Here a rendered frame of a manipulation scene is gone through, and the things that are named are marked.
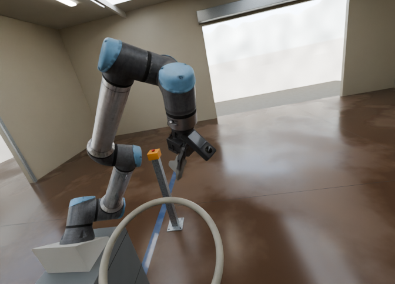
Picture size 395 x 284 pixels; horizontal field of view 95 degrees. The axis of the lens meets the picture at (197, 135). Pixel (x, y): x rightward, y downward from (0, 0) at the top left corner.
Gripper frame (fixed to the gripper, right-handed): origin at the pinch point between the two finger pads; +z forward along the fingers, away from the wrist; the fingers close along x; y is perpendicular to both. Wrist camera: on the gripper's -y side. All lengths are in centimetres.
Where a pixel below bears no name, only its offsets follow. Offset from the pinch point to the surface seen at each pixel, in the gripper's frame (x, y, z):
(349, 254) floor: -88, -103, 142
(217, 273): 16.7, -22.1, 28.6
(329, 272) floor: -62, -90, 142
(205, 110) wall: -443, 297, 320
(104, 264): 39, 15, 28
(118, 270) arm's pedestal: 41, 38, 91
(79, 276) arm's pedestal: 55, 47, 74
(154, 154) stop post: -46, 93, 89
